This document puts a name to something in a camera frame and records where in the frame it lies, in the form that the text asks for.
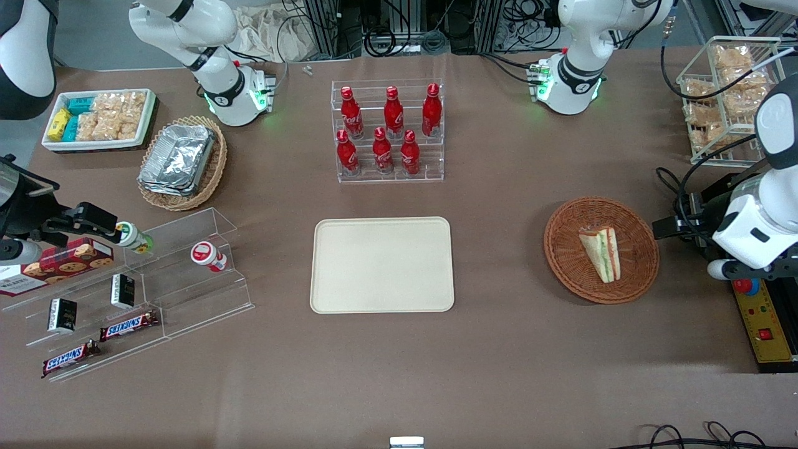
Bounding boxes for small black box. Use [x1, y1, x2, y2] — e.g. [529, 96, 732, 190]
[48, 298, 78, 334]
[111, 273, 135, 310]

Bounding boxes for beige plastic tray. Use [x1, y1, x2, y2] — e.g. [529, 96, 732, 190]
[310, 216, 455, 314]

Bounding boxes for triangular sandwich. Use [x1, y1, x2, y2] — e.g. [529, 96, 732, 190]
[579, 226, 622, 284]

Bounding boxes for coiled black cable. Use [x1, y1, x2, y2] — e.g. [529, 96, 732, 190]
[365, 26, 397, 57]

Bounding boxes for aluminium foil container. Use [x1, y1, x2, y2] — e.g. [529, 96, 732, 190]
[138, 175, 201, 198]
[141, 123, 216, 188]

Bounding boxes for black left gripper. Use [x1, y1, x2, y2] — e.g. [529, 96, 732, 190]
[653, 209, 798, 282]

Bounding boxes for clear acrylic step shelf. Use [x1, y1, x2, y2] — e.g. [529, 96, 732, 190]
[0, 208, 255, 382]

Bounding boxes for red cap drink bottle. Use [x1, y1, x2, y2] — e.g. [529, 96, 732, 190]
[191, 241, 228, 273]

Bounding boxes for red cookie box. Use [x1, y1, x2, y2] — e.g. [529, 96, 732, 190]
[0, 237, 115, 297]

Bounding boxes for bagged fried snack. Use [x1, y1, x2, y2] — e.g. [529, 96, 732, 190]
[689, 125, 728, 154]
[714, 45, 755, 71]
[683, 78, 718, 100]
[723, 69, 771, 117]
[685, 103, 724, 128]

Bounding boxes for green cap drink bottle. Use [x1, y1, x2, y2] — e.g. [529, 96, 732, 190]
[115, 223, 153, 254]

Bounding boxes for white rectangular snack bin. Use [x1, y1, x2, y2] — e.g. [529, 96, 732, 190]
[42, 89, 156, 152]

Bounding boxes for black table appliance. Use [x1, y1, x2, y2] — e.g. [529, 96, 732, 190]
[676, 168, 798, 375]

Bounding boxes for clear acrylic bottle rack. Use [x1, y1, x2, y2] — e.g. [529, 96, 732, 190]
[330, 79, 445, 183]

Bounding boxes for coiled grey cable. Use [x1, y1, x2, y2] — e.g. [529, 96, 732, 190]
[420, 30, 450, 55]

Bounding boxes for brown round wicker basket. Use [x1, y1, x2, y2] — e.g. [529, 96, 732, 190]
[544, 196, 660, 305]

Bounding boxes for black appliance cables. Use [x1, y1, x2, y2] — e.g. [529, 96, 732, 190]
[656, 153, 758, 250]

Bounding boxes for black floor cables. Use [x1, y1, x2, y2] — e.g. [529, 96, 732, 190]
[623, 421, 787, 449]

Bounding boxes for yellow control panel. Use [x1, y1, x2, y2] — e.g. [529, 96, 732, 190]
[729, 278, 797, 364]

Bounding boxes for crumpled beige plastic sheet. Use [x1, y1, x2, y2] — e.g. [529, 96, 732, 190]
[236, 5, 312, 63]

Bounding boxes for yellow snack packet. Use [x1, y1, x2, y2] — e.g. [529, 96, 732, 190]
[48, 109, 71, 142]

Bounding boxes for red cola bottle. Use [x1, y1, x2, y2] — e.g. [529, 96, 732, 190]
[400, 130, 421, 176]
[383, 86, 404, 139]
[340, 86, 364, 139]
[337, 130, 360, 176]
[422, 83, 443, 137]
[373, 127, 395, 175]

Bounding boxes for aluminium frame post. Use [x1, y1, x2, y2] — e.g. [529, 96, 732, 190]
[305, 0, 341, 60]

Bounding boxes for light oval wicker basket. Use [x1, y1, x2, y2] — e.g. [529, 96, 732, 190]
[137, 115, 228, 211]

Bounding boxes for white wire rack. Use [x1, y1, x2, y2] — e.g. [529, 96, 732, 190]
[676, 36, 787, 168]

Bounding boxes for Snickers chocolate bar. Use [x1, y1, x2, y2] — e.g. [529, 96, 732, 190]
[100, 311, 160, 342]
[42, 340, 100, 379]

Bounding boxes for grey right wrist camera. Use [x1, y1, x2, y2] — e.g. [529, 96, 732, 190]
[0, 239, 43, 266]

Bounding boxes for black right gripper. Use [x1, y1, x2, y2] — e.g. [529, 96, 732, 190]
[0, 156, 123, 248]

